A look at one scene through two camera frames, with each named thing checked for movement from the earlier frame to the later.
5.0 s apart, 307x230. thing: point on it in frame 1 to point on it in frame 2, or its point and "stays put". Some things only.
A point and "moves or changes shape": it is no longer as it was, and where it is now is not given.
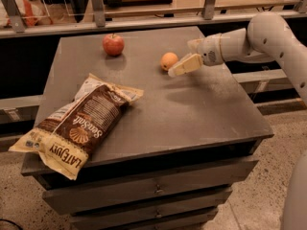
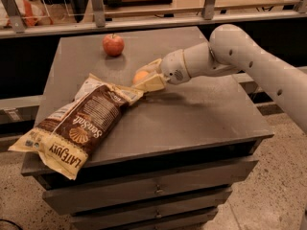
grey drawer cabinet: (177, 151) stays put
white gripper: (208, 51) to (173, 67)
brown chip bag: (68, 136) stays put
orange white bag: (32, 11) stays put
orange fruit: (167, 59) moves or changes shape
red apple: (113, 45) stays put
